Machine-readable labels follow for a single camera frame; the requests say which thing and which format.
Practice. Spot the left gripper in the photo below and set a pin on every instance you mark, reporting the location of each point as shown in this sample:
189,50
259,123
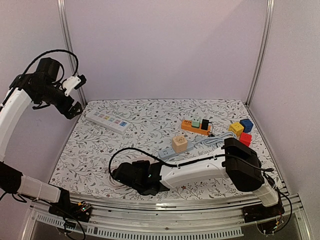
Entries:
71,113

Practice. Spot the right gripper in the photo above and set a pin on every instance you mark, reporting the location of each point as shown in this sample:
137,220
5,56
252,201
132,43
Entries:
126,176

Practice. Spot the white multi-switch power strip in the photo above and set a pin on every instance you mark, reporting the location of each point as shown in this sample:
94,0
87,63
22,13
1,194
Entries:
109,122

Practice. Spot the beige cube socket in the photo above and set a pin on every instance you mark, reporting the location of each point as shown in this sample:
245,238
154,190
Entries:
179,143

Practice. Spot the orange power strip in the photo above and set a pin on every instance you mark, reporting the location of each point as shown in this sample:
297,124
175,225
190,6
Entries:
200,126

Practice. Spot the mint green adapter plug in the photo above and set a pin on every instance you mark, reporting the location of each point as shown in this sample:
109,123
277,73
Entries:
195,123

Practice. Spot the black charger plug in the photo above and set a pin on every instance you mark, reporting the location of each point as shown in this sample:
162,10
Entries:
205,124

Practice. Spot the yellow cube socket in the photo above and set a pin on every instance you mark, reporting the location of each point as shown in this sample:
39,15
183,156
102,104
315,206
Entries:
236,128

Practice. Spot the red cube socket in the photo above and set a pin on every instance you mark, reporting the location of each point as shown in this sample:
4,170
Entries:
245,138

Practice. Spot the blue-grey power strip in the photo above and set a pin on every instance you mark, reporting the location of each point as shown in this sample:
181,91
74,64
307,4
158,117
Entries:
169,152

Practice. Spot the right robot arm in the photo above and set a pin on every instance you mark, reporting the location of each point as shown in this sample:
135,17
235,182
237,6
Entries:
234,161

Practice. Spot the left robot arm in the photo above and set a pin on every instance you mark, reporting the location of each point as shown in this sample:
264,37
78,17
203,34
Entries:
37,85

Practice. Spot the floral table mat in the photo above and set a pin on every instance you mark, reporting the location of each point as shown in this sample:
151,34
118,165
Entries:
92,150

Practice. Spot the blue cube socket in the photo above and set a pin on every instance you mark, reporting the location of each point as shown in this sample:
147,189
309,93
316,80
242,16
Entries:
247,125

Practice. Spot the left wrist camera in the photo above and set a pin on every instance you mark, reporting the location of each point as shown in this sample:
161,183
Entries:
73,83

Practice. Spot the aluminium front rail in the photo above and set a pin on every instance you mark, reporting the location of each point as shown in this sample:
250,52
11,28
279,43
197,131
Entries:
207,219

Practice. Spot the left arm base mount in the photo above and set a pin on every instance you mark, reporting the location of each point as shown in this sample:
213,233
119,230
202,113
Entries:
80,211

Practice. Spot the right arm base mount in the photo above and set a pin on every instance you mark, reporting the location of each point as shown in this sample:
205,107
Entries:
259,212

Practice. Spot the left aluminium post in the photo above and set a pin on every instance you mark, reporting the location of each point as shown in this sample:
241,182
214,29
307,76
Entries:
61,5

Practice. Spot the aluminium post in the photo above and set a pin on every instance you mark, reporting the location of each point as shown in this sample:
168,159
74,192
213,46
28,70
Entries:
270,4
61,5

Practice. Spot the right aluminium post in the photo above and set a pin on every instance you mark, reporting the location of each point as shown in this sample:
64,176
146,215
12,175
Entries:
270,4

